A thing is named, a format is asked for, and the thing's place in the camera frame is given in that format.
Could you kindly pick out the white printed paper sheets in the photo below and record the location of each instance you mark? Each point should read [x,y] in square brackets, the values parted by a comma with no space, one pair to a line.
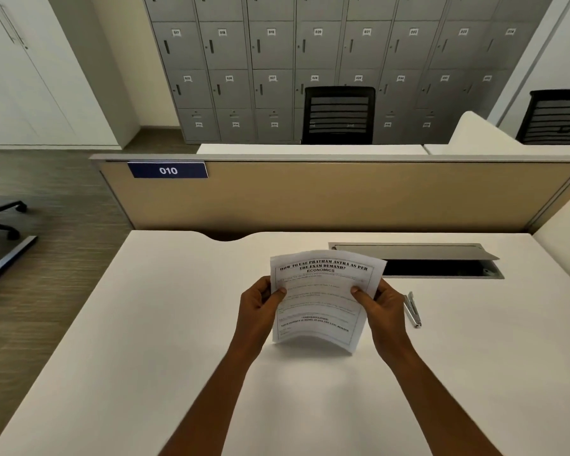
[320,301]

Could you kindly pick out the person's right forearm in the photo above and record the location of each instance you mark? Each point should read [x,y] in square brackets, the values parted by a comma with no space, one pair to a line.
[432,398]

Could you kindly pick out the person's left thumb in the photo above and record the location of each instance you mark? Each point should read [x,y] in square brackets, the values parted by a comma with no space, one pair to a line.
[276,301]

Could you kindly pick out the white cabinet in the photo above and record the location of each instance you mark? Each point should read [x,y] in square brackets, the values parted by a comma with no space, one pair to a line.
[42,71]

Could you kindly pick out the silver stapler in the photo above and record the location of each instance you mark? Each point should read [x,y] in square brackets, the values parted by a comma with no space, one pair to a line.
[413,309]

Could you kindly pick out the person's left hand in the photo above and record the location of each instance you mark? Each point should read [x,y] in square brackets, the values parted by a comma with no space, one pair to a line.
[254,311]

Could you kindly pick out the beige desk partition panel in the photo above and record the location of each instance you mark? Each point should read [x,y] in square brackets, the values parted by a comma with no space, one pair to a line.
[332,192]

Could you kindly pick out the black mesh office chair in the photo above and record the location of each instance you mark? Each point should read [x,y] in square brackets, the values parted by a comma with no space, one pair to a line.
[553,117]
[338,114]

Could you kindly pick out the person's left forearm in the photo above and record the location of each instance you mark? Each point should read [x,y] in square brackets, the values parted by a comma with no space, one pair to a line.
[206,398]

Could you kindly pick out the wall of grey lockers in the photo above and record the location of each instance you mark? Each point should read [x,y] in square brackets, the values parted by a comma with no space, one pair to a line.
[342,66]

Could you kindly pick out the blue number sign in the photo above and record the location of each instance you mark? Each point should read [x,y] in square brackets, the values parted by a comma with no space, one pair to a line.
[167,170]

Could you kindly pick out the person's right thumb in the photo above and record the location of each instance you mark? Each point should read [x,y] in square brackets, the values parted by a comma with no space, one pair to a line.
[361,298]

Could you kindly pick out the black swivel chair base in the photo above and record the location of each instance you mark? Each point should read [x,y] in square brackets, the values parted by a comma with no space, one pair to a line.
[0,216]

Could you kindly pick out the white desk divider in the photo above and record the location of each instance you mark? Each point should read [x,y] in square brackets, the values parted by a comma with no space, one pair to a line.
[567,242]
[484,132]

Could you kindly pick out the person's right hand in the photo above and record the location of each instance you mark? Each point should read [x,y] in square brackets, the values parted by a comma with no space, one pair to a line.
[384,313]

